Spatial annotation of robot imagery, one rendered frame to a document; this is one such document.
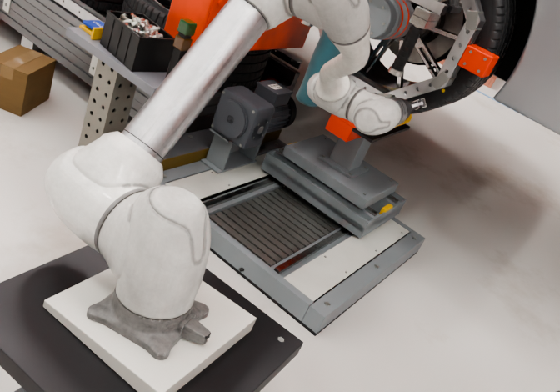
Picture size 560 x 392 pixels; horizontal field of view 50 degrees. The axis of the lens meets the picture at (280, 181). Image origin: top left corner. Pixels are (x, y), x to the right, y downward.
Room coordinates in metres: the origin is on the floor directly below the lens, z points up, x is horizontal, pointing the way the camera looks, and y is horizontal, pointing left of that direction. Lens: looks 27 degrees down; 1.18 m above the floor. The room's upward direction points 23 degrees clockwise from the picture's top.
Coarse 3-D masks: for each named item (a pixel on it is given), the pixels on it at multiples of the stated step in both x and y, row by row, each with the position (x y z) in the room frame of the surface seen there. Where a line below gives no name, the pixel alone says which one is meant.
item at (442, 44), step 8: (448, 16) 2.23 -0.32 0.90; (456, 16) 2.22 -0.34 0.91; (464, 16) 2.23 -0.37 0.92; (440, 24) 2.23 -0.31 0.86; (448, 24) 2.22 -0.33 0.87; (456, 24) 2.21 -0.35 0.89; (432, 32) 2.23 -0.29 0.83; (456, 32) 2.21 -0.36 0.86; (424, 40) 2.25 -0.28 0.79; (432, 40) 2.23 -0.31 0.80; (440, 40) 2.22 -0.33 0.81; (448, 40) 2.21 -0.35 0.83; (392, 48) 2.29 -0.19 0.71; (432, 48) 2.23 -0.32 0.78; (440, 48) 2.22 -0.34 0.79; (448, 48) 2.21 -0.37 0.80; (416, 56) 2.25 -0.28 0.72; (440, 56) 2.21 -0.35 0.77
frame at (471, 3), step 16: (464, 0) 1.95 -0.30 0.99; (480, 16) 1.94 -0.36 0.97; (320, 32) 2.13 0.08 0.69; (464, 32) 1.93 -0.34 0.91; (464, 48) 1.92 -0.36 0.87; (448, 64) 1.93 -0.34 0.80; (352, 80) 2.05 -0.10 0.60; (368, 80) 2.07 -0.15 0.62; (432, 80) 1.94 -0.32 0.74; (448, 80) 1.92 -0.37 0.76; (384, 96) 1.99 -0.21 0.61; (400, 96) 1.97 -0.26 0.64
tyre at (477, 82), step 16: (480, 0) 2.02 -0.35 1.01; (496, 0) 2.00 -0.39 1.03; (512, 0) 2.14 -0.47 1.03; (496, 16) 1.99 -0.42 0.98; (512, 16) 2.13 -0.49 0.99; (480, 32) 2.00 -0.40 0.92; (496, 32) 1.99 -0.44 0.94; (512, 32) 2.15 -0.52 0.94; (496, 48) 2.01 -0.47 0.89; (496, 64) 2.11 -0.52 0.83; (464, 80) 1.99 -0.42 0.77; (480, 80) 2.07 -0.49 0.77; (416, 96) 2.04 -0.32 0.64; (432, 96) 2.02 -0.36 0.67; (448, 96) 2.00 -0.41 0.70; (464, 96) 2.12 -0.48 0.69; (416, 112) 2.04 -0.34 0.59
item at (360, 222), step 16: (272, 160) 2.15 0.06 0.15; (288, 160) 2.18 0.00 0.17; (272, 176) 2.14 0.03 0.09; (288, 176) 2.11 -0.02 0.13; (304, 176) 2.14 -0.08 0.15; (304, 192) 2.07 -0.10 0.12; (320, 192) 2.04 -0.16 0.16; (336, 192) 2.08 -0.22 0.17; (320, 208) 2.03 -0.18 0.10; (336, 208) 2.01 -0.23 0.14; (352, 208) 2.04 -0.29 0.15; (368, 208) 2.04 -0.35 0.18; (384, 208) 2.09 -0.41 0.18; (400, 208) 2.25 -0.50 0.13; (352, 224) 1.97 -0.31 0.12; (368, 224) 1.96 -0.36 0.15
